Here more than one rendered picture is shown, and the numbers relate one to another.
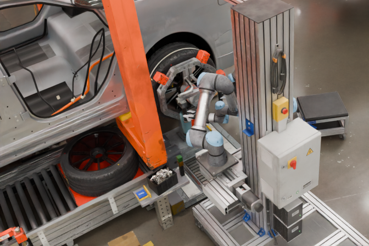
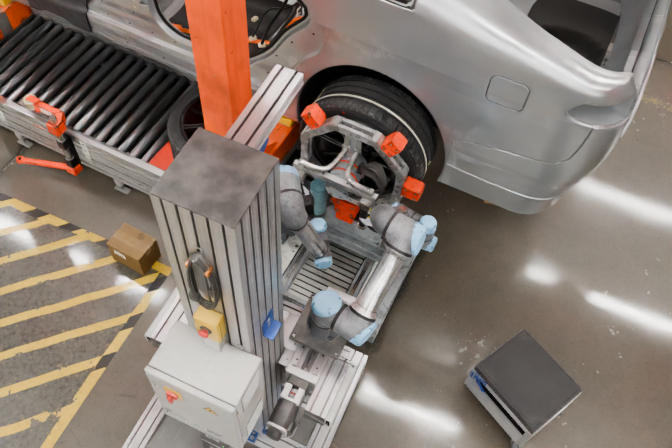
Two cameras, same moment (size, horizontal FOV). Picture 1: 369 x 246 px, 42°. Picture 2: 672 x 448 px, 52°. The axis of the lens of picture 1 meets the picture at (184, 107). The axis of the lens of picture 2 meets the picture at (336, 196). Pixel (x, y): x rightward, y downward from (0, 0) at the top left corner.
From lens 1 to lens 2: 240 cm
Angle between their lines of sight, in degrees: 35
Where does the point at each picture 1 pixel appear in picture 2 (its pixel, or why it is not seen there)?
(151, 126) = not seen: hidden behind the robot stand
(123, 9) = not seen: outside the picture
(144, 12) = (345, 10)
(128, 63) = (199, 61)
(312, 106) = (514, 364)
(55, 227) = (102, 153)
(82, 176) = (171, 132)
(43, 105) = not seen: hidden behind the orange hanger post
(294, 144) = (187, 380)
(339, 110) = (530, 413)
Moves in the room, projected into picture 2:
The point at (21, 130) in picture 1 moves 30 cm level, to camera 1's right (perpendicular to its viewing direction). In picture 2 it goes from (139, 21) to (170, 54)
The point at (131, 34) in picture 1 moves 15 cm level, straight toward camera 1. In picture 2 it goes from (208, 28) to (175, 46)
